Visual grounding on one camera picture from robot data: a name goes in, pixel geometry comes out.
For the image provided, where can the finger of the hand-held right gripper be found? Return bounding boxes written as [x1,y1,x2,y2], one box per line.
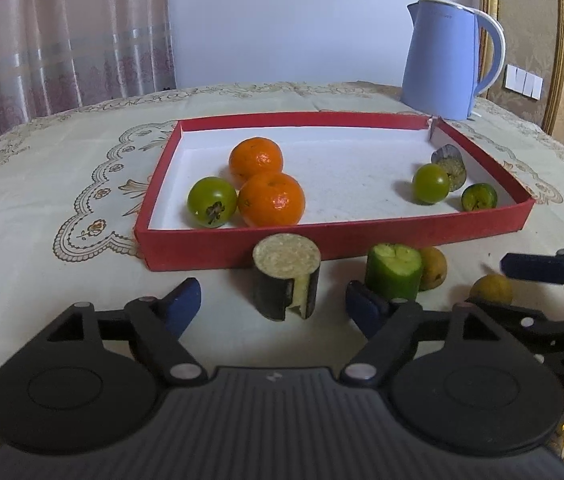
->
[467,299,564,357]
[501,236,564,288]

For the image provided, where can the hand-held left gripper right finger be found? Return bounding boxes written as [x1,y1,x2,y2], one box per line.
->
[339,280,508,389]

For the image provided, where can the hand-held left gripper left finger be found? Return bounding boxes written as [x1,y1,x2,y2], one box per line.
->
[37,277,208,386]

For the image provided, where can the small yellow round fruit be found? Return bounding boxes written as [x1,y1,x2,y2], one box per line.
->
[470,274,514,306]
[419,246,448,292]

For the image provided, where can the green cucumber piece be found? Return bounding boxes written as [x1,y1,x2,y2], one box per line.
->
[365,243,423,303]

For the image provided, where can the red cardboard box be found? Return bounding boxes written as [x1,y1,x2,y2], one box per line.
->
[133,111,536,272]

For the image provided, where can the small dark green citrus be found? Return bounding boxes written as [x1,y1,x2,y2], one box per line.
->
[461,183,499,212]

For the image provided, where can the dark eggplant piece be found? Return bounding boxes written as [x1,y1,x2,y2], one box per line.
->
[253,234,322,322]
[431,144,468,192]

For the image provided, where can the green tomato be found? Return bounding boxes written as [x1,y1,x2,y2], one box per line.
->
[412,163,451,206]
[187,176,239,229]

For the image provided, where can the orange mandarin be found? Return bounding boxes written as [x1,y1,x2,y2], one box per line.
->
[228,137,284,188]
[237,172,306,227]

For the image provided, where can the blue electric kettle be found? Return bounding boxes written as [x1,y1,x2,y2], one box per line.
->
[402,0,507,122]

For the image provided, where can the pink patterned curtain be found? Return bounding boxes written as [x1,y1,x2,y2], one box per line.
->
[0,0,177,166]

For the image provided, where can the white wall switch panel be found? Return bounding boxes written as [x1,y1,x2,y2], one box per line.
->
[504,63,544,100]

